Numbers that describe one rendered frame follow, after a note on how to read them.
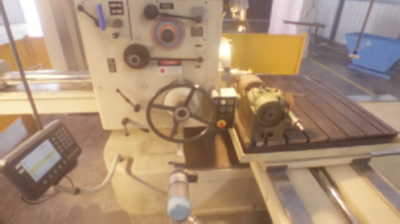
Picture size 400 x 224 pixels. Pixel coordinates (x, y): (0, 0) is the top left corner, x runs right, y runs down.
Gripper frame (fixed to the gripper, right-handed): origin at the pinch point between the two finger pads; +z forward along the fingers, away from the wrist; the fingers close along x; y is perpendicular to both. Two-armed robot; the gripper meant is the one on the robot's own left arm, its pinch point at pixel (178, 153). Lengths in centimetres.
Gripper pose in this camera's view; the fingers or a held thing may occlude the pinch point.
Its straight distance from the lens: 112.2
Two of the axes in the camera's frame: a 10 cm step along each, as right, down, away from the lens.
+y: -9.8, -0.9, -1.5
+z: -0.9, -4.7, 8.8
